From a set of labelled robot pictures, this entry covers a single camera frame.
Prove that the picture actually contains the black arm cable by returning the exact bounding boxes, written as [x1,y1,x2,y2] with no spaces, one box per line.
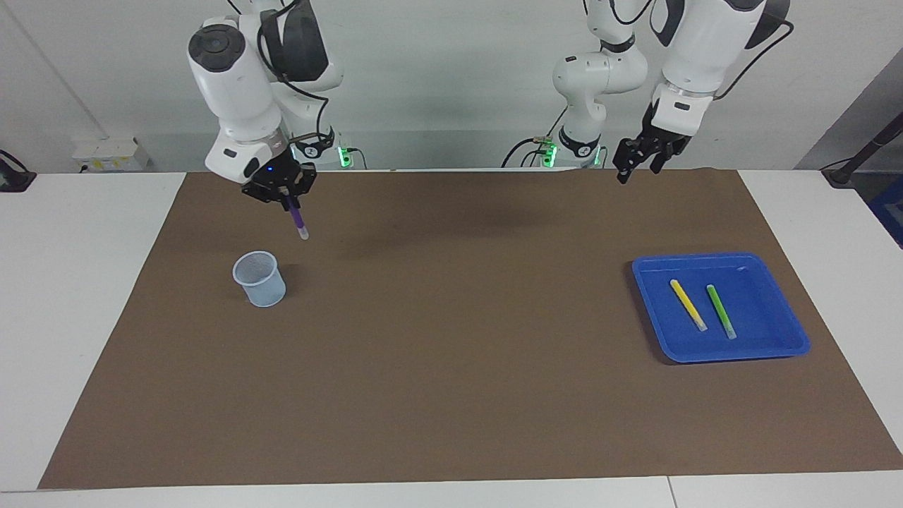
[226,0,334,152]
[607,0,795,103]

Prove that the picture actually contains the brown table mat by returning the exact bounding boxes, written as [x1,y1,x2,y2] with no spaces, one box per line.
[39,168,903,490]

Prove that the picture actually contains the white power strip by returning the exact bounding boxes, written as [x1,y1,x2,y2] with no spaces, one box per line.
[73,138,150,172]

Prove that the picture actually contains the yellow pen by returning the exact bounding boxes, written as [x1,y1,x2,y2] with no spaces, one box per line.
[669,279,708,332]

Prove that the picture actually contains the blue box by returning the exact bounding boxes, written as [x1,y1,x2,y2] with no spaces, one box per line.
[869,176,903,249]

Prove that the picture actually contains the translucent plastic cup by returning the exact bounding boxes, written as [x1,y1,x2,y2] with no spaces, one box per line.
[233,251,287,308]

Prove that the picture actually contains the blue plastic tray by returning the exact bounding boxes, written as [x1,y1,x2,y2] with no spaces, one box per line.
[632,253,811,364]

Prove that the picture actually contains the green pen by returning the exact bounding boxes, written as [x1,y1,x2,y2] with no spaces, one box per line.
[706,284,737,340]

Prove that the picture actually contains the black clamp stand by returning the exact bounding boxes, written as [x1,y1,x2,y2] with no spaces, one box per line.
[0,150,37,193]

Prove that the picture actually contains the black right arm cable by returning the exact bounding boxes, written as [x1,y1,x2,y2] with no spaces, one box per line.
[226,0,334,152]

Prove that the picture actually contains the purple pen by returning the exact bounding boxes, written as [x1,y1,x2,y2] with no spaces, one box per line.
[286,196,310,241]

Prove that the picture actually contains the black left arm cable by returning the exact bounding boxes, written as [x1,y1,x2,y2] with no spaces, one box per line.
[607,0,795,103]

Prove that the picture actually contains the black tripod pole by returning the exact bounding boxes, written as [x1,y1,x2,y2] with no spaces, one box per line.
[822,113,903,188]

